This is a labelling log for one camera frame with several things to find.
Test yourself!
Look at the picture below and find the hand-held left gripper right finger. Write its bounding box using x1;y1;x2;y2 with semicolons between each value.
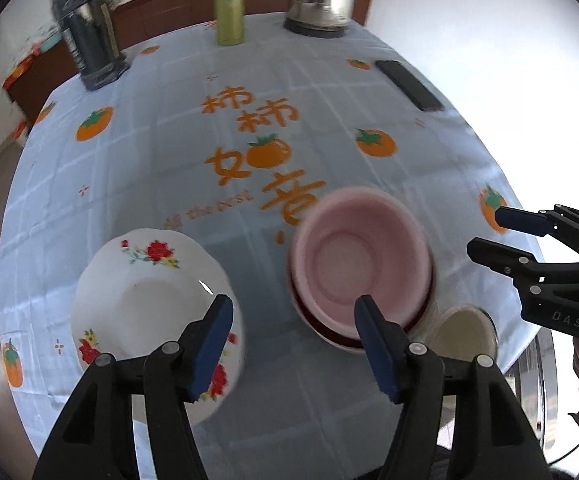
353;294;553;480

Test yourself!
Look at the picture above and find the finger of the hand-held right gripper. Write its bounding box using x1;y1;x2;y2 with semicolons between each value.
466;237;579;289
494;204;579;256

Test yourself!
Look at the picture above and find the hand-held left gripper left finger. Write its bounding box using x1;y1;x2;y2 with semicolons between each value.
32;294;234;480

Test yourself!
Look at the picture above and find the red and white bowl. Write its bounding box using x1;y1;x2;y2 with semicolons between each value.
289;195;439;355

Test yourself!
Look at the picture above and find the white plate with red flowers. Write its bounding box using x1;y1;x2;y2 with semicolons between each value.
71;228;246;426

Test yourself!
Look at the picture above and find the pink bowl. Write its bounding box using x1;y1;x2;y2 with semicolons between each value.
289;186;433;335

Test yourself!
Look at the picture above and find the stainless steel bowl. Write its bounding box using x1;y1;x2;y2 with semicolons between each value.
514;329;559;467

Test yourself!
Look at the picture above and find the black smartphone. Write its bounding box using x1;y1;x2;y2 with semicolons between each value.
374;59;445;113

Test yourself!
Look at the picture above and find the persimmon print tablecloth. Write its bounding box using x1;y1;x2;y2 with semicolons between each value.
0;12;546;480

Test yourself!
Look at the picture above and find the brown wooden cabinet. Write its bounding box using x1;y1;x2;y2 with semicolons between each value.
2;0;376;127

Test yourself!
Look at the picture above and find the gold green canister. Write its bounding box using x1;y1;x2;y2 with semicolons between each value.
212;0;247;46

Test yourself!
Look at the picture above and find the stainless steel thermos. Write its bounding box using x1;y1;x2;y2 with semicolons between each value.
50;0;131;92

